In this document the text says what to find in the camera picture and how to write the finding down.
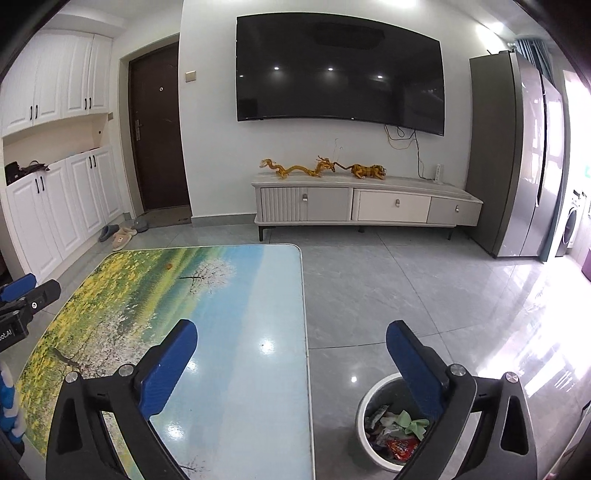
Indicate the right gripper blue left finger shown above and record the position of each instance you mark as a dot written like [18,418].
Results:
[161,367]

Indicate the light green plastic bag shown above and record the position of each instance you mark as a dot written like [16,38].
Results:
[417,427]

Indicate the white round trash bin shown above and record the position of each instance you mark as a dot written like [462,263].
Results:
[375,420]

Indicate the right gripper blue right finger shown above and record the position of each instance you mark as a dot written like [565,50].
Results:
[422,368]

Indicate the grey steel refrigerator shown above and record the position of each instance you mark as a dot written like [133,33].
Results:
[517,154]

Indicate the white shoe cabinet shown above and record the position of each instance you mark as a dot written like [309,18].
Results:
[61,181]

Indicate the black wall television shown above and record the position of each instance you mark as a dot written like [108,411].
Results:
[325,66]

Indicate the landscape print table cover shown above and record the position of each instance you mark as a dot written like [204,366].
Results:
[242,406]

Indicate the golden dragon figurine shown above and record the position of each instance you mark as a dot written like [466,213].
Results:
[323,164]

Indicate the beige slipper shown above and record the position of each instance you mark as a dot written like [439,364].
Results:
[122,237]

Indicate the dark grey slipper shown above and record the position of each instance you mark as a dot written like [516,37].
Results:
[140,225]

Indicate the dark brown entrance door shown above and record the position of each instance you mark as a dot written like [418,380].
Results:
[155,129]

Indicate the red chip bag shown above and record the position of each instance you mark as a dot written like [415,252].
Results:
[401,450]

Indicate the white washing machine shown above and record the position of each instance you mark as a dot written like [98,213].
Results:
[575,215]

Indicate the golden tiger figurine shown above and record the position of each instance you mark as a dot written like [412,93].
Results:
[372,172]

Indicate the purple stool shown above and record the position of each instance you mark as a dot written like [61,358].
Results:
[586,267]

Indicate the grey white tv cabinet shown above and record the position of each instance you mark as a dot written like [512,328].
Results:
[340,199]

